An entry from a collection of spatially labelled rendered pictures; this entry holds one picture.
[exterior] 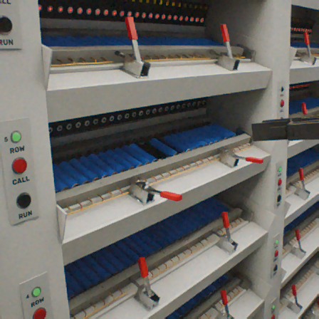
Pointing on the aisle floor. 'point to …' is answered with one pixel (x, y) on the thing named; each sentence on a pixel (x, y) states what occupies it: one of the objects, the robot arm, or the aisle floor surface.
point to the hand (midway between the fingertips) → (276, 129)
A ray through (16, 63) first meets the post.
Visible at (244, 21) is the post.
